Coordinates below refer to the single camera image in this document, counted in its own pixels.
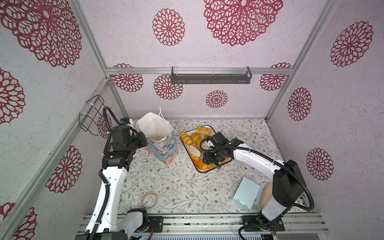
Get black wire wall basket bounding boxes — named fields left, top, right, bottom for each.
left=78, top=95, right=105, bottom=136

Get small bread roll middle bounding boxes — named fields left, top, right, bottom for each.
left=191, top=133, right=203, bottom=144

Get long croissant bread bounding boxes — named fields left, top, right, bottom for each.
left=191, top=143, right=201, bottom=162

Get small bread roll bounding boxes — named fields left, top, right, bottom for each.
left=197, top=126, right=212, bottom=137
left=191, top=133, right=203, bottom=144
left=180, top=132, right=194, bottom=146

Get strawberry print serving tray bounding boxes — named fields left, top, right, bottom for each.
left=179, top=125, right=234, bottom=174

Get black wall shelf rack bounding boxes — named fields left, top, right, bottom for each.
left=171, top=67, right=253, bottom=85

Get round tape roll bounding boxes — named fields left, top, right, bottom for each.
left=142, top=192, right=158, bottom=209

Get small bread roll left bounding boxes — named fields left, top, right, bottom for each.
left=180, top=132, right=194, bottom=146

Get top small bread roll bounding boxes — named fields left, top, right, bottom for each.
left=197, top=126, right=212, bottom=137

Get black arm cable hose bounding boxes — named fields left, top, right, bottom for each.
left=88, top=105, right=121, bottom=240
left=199, top=136, right=315, bottom=240

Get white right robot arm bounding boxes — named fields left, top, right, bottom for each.
left=200, top=132, right=315, bottom=225

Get white slotted tongs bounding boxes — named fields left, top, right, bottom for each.
left=190, top=145, right=202, bottom=158

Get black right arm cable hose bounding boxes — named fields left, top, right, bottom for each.
left=199, top=136, right=315, bottom=240

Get braided yellow bread loaf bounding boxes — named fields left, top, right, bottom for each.
left=194, top=160, right=232, bottom=173

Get floral paper gift bag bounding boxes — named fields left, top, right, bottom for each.
left=136, top=107, right=178, bottom=166

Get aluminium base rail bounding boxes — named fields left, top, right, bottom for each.
left=135, top=213, right=332, bottom=240

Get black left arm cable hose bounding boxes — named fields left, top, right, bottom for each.
left=88, top=105, right=121, bottom=240

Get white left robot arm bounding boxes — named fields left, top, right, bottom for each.
left=85, top=125, right=147, bottom=240

